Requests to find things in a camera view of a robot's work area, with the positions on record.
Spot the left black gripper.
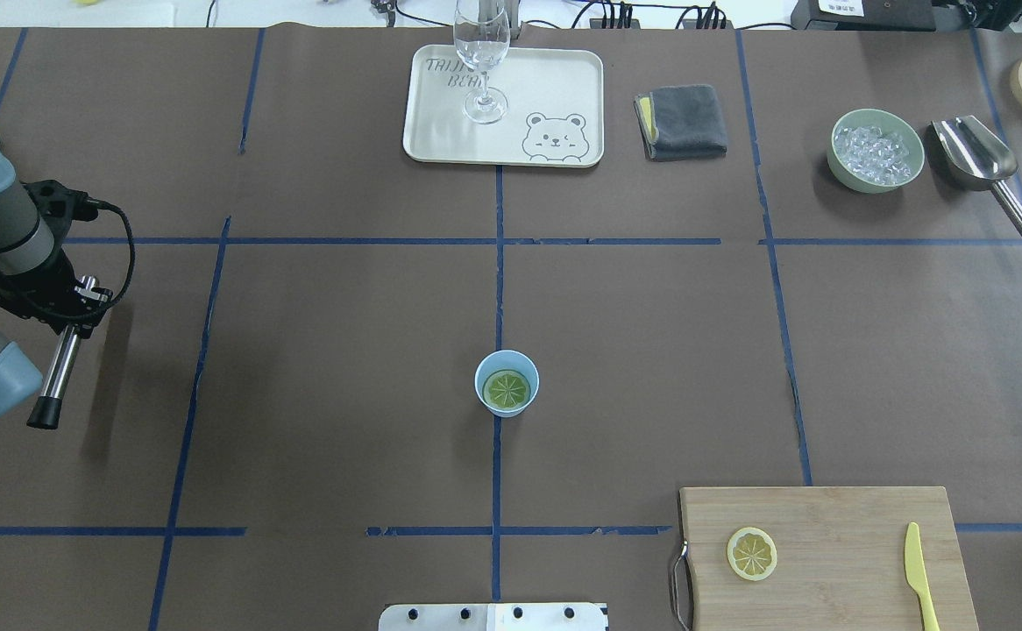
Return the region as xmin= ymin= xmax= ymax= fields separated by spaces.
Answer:
xmin=0 ymin=180 xmax=114 ymax=334

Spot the steel muddler black tip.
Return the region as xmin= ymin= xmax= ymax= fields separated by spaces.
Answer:
xmin=26 ymin=323 xmax=94 ymax=430

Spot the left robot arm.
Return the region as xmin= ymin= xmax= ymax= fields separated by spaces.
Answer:
xmin=0 ymin=151 xmax=122 ymax=430

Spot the light blue cup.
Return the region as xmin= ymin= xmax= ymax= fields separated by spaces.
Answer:
xmin=472 ymin=349 xmax=540 ymax=418

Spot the wine glass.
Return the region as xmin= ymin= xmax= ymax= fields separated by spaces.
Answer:
xmin=452 ymin=1 xmax=511 ymax=124

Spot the cream bear tray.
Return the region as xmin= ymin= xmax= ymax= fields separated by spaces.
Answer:
xmin=402 ymin=44 xmax=606 ymax=168

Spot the grey folded cloth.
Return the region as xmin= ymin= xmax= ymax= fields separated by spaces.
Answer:
xmin=634 ymin=84 xmax=728 ymax=161

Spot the wooden cutting board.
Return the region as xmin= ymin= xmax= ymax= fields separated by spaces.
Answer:
xmin=679 ymin=486 xmax=977 ymax=630

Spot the green bowl of ice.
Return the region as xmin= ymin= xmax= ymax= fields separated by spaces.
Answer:
xmin=827 ymin=109 xmax=926 ymax=195

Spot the yellow plastic knife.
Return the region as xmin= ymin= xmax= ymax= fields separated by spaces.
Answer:
xmin=903 ymin=521 xmax=940 ymax=630

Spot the steel ice scoop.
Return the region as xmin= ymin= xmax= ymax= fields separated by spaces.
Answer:
xmin=929 ymin=115 xmax=1022 ymax=239

